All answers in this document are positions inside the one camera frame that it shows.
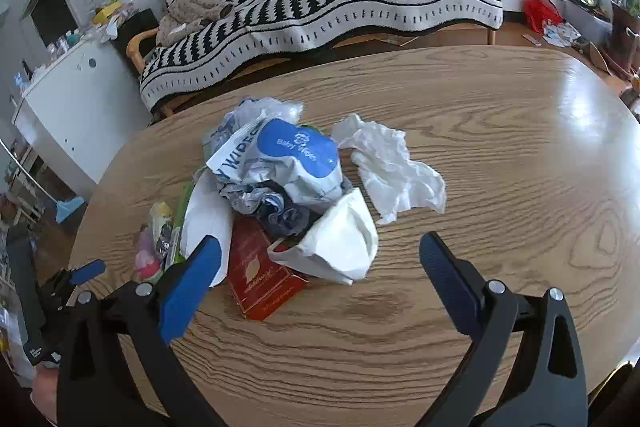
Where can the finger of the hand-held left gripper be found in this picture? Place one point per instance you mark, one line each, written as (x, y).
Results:
(87, 272)

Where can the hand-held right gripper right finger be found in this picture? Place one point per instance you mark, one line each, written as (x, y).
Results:
(445, 277)

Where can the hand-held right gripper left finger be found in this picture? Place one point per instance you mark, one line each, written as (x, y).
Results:
(190, 292)

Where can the red cardboard box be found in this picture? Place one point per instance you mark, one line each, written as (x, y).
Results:
(260, 277)

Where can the green packet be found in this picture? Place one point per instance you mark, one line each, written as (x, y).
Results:
(180, 217)

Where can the white plastic wrapper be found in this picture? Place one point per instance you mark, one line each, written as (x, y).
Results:
(207, 217)

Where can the white paper bag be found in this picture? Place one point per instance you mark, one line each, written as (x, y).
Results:
(340, 237)

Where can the white tissue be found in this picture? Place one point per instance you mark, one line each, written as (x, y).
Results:
(390, 172)

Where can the dark wrapper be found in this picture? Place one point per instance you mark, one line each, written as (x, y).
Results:
(280, 212)

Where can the paper scraps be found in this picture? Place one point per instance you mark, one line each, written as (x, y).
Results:
(295, 147)

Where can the person's left hand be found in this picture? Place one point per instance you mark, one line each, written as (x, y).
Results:
(44, 397)

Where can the blue dustpan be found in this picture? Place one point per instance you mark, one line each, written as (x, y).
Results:
(70, 210)

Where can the white cabinet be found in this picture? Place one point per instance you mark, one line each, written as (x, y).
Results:
(85, 107)

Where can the black side table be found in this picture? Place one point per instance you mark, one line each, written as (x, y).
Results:
(135, 29)

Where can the cardboard piece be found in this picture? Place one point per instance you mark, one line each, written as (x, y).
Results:
(598, 57)

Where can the scattered papers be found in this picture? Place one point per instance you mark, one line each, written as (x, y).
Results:
(560, 34)

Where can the brown plush toy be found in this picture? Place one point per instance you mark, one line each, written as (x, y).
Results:
(192, 14)

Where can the red plastic bag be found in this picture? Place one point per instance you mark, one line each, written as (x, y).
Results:
(541, 12)

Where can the grey storage box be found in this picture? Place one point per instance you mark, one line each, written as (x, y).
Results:
(582, 14)

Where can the dark wooden plant stand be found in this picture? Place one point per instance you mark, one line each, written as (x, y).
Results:
(625, 37)

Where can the wooden sofa frame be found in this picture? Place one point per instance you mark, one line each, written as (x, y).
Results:
(135, 44)

